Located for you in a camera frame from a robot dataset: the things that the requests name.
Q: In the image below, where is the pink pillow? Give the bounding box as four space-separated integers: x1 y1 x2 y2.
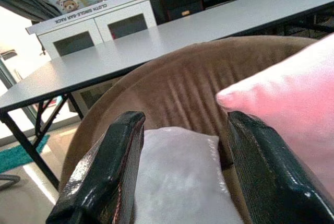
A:
216 32 334 201

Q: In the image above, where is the white glass door cabinet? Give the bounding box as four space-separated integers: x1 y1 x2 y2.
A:
36 0 158 60

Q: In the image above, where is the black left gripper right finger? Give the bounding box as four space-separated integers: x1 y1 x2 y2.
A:
226 110 334 224

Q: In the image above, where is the grey folding table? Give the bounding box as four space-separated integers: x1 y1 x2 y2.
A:
0 0 334 191

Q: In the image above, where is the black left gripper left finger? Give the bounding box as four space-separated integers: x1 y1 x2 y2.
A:
45 111 146 224

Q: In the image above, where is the long white printed carton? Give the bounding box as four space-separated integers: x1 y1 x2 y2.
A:
25 0 136 36

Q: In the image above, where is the grey bear print pillow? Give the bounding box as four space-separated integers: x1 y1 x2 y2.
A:
134 126 245 224

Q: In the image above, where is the grey metal chair base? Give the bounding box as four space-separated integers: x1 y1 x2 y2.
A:
0 173 21 192

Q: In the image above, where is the teal rug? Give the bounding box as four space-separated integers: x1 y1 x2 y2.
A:
0 134 51 174

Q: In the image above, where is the brown ribbed fabric sofa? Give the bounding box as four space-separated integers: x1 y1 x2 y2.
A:
58 35 334 224

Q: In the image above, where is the bear plush with hat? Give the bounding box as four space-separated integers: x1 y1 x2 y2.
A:
56 0 80 15

